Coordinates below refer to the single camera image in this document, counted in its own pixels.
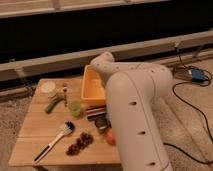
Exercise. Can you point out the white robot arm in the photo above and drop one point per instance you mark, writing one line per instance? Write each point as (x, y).
(130, 87)

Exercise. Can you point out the orange plastic tray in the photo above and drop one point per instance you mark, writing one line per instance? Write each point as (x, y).
(92, 92)

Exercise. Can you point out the dark round can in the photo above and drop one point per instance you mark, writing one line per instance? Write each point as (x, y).
(101, 124)

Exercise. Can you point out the small brown white bottle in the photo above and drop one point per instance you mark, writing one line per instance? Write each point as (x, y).
(65, 96)

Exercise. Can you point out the orange peach fruit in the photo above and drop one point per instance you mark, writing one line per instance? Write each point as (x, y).
(110, 139)

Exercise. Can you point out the white dish brush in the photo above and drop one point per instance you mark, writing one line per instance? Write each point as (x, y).
(66, 129)

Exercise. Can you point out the bunch of dark grapes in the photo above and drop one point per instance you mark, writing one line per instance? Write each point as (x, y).
(81, 143)

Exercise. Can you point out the green cucumber toy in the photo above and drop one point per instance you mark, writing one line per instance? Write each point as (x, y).
(52, 104)

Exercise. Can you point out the wooden table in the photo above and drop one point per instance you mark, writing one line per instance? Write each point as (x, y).
(39, 129)

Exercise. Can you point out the blue power adapter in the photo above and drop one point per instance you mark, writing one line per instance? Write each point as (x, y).
(198, 75)

